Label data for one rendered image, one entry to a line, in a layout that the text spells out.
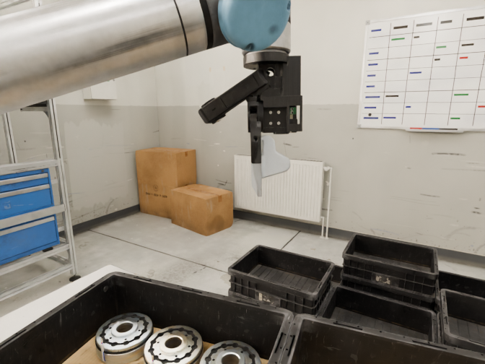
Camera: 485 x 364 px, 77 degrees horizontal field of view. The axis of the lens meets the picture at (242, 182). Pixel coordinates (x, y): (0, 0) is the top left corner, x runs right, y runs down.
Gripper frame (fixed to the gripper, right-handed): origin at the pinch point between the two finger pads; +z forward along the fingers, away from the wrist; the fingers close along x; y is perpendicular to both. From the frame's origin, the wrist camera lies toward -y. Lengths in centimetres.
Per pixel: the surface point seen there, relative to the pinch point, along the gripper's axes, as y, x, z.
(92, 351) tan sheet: -30.8, 0.7, 30.9
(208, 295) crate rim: -8.9, 3.3, 21.3
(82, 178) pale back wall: -180, 265, 35
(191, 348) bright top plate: -11.6, -1.3, 28.7
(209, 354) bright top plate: -8.2, -2.7, 28.7
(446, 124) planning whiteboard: 156, 208, -11
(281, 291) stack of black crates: 10, 65, 54
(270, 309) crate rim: 2.3, -0.4, 21.8
